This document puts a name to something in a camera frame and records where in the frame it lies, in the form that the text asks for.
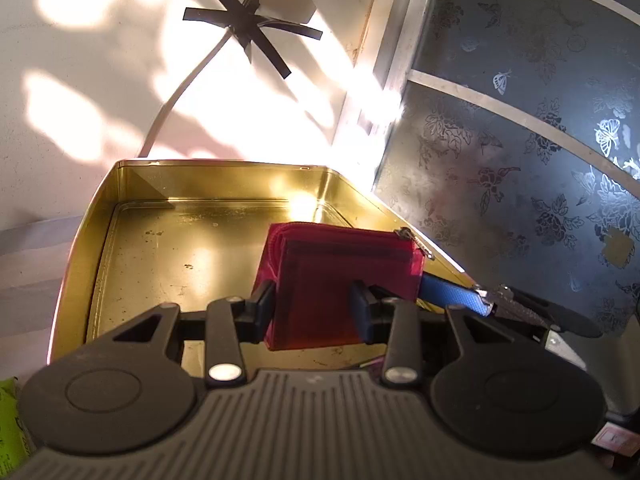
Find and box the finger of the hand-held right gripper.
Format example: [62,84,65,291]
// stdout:
[494,285,604,339]
[419,272,500,318]

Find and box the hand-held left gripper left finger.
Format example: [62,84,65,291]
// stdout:
[107,280,277,390]

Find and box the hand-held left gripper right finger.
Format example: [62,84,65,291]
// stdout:
[348,279,502,390]

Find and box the red zip wallet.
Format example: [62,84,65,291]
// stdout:
[248,222,435,352]

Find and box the pink biscuit tin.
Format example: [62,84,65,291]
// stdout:
[46,159,478,367]

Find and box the floral frosted glass window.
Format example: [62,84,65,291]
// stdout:
[370,0,640,406]

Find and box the bright green packet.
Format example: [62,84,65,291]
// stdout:
[0,377,33,471]

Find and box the black tape cross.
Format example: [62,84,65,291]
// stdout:
[182,0,323,79]

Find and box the white power cable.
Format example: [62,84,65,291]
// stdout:
[137,0,257,158]

